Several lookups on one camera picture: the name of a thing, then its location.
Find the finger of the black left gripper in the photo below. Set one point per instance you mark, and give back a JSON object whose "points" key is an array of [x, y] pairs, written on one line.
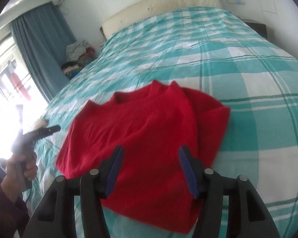
{"points": [[47, 131]]}

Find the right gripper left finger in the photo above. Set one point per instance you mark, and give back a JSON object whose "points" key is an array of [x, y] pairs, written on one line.
{"points": [[55, 215]]}

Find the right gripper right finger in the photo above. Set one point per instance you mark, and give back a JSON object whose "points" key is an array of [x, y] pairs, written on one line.
{"points": [[247, 213]]}

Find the red knit sweater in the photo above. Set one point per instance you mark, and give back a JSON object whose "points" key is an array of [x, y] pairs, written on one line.
{"points": [[151, 124]]}

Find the left forearm dark sleeve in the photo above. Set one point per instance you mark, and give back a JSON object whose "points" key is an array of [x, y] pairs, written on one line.
{"points": [[13, 215]]}

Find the pile of clothes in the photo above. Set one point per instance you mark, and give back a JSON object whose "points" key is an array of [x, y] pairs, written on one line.
{"points": [[78, 55]]}

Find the person's left hand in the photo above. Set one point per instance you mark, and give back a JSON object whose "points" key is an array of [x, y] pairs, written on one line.
{"points": [[10, 185]]}

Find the beige patterned pillow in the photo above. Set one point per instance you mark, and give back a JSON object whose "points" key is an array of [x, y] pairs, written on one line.
{"points": [[41, 123]]}

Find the blue window curtain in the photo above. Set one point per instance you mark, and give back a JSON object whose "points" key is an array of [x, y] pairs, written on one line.
{"points": [[42, 35]]}

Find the teal plaid bed cover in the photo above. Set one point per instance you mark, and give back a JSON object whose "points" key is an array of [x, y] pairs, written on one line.
{"points": [[213, 51]]}

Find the dark bedside table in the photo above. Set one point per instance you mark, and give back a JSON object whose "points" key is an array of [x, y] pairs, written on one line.
{"points": [[260, 28]]}

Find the cream padded headboard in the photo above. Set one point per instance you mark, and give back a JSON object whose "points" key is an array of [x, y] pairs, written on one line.
{"points": [[149, 8]]}

